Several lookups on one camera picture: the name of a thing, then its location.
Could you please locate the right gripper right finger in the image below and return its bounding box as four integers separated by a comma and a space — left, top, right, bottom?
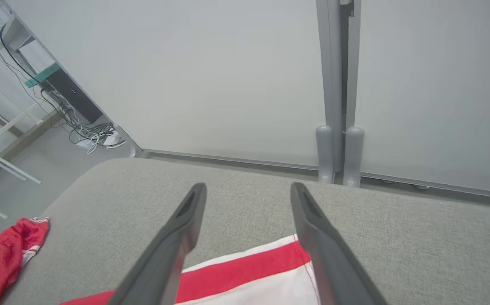
290, 182, 388, 305

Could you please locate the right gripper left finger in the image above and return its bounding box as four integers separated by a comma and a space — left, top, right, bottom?
107, 183, 208, 305

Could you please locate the red garment with white trim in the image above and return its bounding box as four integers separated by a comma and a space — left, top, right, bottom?
61, 234, 322, 305

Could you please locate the red jersey with white sleeve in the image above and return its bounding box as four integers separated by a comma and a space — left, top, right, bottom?
0, 216, 51, 305

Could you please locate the white power strip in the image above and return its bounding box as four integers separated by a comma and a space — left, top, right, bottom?
77, 130, 122, 150

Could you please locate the black computer case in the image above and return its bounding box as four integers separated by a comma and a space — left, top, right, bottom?
50, 69, 104, 124

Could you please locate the teal-edged grey shelf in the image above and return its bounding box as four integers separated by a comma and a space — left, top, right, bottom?
0, 13, 62, 89

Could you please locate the black floor cable bundle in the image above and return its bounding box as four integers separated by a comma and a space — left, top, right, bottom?
0, 25, 127, 155

